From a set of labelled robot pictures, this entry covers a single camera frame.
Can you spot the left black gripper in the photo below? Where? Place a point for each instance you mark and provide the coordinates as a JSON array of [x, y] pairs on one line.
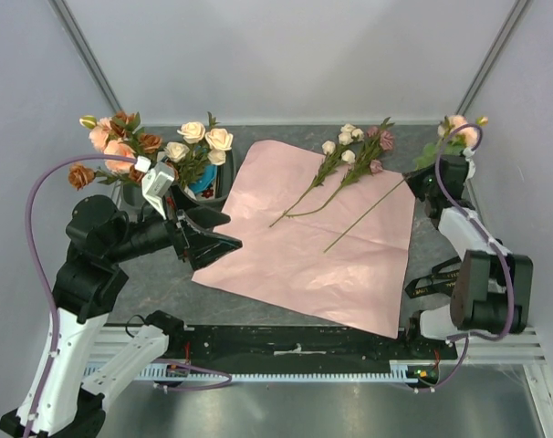
[[203, 247]]

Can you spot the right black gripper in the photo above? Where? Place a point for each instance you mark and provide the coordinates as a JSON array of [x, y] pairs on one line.
[[412, 179]]

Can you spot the pink peony bud stem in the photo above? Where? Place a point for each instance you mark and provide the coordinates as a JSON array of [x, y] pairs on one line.
[[471, 134]]

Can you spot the mauve rose flower stem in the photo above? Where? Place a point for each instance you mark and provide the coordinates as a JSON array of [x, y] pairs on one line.
[[377, 140]]

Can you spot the cream rose flower stem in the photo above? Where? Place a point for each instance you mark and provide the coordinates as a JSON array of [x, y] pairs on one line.
[[201, 147]]

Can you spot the white small rose stem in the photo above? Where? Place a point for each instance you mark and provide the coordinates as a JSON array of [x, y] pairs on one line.
[[337, 153]]

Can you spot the purple pink wrapping paper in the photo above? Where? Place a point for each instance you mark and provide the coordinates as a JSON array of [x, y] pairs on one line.
[[335, 253]]

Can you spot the rust brown rose stem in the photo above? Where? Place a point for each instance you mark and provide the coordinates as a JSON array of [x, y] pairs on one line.
[[145, 144]]

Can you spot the peach peony flower stem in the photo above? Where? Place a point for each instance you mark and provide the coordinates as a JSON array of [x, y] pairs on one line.
[[105, 140]]

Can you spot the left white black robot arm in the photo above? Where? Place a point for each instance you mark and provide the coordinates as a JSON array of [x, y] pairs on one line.
[[62, 401]]

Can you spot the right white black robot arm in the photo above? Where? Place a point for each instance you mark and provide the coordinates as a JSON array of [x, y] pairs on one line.
[[491, 295]]

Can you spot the beige square board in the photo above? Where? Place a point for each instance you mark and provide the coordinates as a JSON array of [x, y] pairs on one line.
[[212, 191]]

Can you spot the blue rimmed black bowl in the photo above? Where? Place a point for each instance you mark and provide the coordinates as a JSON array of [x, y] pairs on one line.
[[203, 182]]

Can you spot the dark green plastic tray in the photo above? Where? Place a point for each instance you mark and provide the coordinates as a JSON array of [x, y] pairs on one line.
[[128, 197]]

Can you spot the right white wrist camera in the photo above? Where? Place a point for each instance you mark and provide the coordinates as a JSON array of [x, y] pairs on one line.
[[471, 168]]

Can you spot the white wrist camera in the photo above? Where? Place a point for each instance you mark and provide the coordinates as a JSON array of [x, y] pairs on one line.
[[158, 178], [471, 168]]

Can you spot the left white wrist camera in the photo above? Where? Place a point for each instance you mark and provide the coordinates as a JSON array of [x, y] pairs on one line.
[[158, 178]]

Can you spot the light blue slotted cable duct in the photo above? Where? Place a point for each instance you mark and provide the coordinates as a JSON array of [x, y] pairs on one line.
[[162, 373]]

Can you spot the right aluminium frame post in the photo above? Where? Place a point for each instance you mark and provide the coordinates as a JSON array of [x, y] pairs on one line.
[[505, 33]]

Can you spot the aluminium frame post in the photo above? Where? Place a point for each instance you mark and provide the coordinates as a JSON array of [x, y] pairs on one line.
[[505, 33], [81, 44]]

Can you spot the left aluminium frame post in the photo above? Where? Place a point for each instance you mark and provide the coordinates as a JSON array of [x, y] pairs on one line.
[[81, 44]]

